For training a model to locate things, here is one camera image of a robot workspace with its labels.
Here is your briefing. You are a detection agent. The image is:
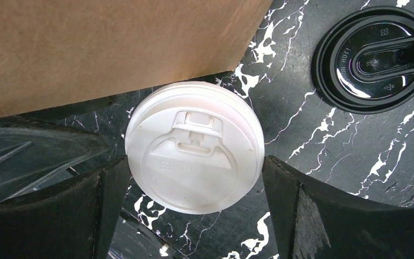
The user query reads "black coffee cup lid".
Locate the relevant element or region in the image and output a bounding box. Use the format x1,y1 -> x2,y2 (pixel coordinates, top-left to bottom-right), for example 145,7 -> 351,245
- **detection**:
311,6 -> 414,114

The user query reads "white lid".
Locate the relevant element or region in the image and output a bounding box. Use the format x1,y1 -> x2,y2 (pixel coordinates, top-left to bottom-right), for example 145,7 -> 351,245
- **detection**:
125,81 -> 265,214

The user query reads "brown paper bag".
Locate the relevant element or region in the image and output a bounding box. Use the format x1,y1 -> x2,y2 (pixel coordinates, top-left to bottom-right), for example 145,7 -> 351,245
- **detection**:
0,1 -> 271,117

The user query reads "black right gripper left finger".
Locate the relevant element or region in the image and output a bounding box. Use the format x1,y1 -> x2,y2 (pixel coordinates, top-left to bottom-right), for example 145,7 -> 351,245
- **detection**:
0,156 -> 131,258

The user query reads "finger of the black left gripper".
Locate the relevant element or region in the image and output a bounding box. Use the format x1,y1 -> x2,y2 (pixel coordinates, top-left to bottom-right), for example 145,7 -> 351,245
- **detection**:
0,118 -> 109,203

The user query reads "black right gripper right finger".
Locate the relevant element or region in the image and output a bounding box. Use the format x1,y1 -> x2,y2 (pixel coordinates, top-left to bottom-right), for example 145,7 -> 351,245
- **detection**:
262,156 -> 414,258

